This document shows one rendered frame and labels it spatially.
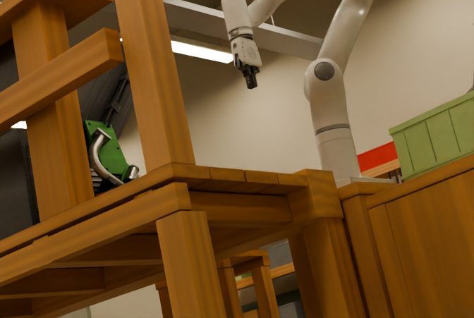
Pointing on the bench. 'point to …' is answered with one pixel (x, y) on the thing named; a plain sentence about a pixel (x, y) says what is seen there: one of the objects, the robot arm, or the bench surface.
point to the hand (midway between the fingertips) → (251, 82)
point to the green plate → (106, 153)
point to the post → (39, 45)
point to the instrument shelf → (10, 8)
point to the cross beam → (60, 77)
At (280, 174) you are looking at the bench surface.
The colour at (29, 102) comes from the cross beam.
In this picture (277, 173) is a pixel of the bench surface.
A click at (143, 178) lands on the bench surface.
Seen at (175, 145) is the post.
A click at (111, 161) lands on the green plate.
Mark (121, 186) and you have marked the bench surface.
